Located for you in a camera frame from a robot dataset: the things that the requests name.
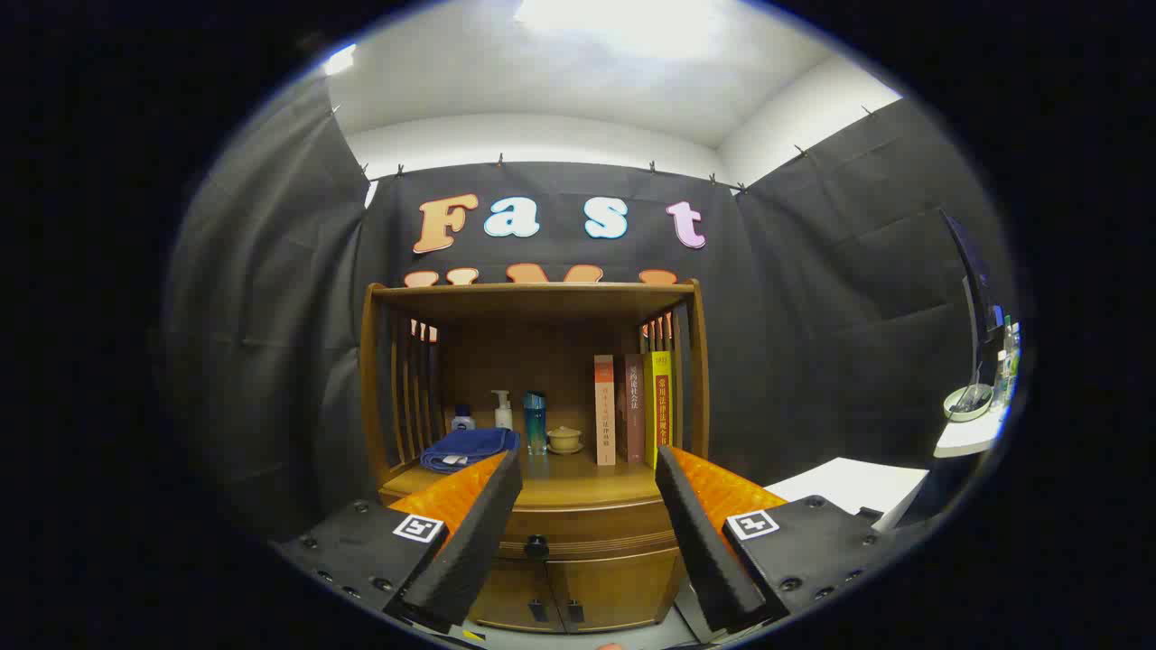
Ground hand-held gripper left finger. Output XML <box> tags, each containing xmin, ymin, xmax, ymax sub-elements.
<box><xmin>271</xmin><ymin>449</ymin><xmax>525</xmax><ymax>635</ymax></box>

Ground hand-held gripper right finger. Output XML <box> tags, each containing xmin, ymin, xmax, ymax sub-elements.
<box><xmin>655</xmin><ymin>444</ymin><xmax>904</xmax><ymax>633</ymax></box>

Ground wooden drawer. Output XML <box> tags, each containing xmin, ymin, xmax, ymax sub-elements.
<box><xmin>492</xmin><ymin>499</ymin><xmax>680</xmax><ymax>562</ymax></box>

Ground wooden countertop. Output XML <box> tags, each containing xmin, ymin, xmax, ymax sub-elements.
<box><xmin>379</xmin><ymin>447</ymin><xmax>665</xmax><ymax>511</ymax></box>

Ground wooden cabinet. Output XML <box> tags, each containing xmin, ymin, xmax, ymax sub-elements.
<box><xmin>359</xmin><ymin>280</ymin><xmax>712</xmax><ymax>633</ymax></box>

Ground folded blue towel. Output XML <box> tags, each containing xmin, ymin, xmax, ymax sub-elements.
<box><xmin>420</xmin><ymin>427</ymin><xmax>520</xmax><ymax>475</ymax></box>

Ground blue glass bottle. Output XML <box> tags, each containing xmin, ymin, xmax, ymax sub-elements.
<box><xmin>524</xmin><ymin>391</ymin><xmax>548</xmax><ymax>455</ymax></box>

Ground yellow book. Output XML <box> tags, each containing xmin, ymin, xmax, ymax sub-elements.
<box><xmin>644</xmin><ymin>350</ymin><xmax>675</xmax><ymax>470</ymax></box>

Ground brown book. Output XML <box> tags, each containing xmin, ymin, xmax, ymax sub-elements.
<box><xmin>617</xmin><ymin>354</ymin><xmax>648</xmax><ymax>464</ymax></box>

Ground white table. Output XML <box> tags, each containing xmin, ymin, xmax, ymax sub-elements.
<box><xmin>763</xmin><ymin>457</ymin><xmax>931</xmax><ymax>534</ymax></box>

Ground beige book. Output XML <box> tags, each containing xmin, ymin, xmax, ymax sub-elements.
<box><xmin>593</xmin><ymin>355</ymin><xmax>618</xmax><ymax>467</ymax></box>

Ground white side shelf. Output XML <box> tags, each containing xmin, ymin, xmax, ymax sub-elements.
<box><xmin>935</xmin><ymin>406</ymin><xmax>1010</xmax><ymax>459</ymax></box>

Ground green bowl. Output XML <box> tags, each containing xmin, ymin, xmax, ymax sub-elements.
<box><xmin>944</xmin><ymin>384</ymin><xmax>994</xmax><ymax>423</ymax></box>

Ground clear bottles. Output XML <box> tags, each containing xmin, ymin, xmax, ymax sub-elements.
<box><xmin>993</xmin><ymin>316</ymin><xmax>1022</xmax><ymax>407</ymax></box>

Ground dark monitor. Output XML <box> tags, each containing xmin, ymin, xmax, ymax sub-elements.
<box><xmin>939</xmin><ymin>208</ymin><xmax>1005</xmax><ymax>371</ymax></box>

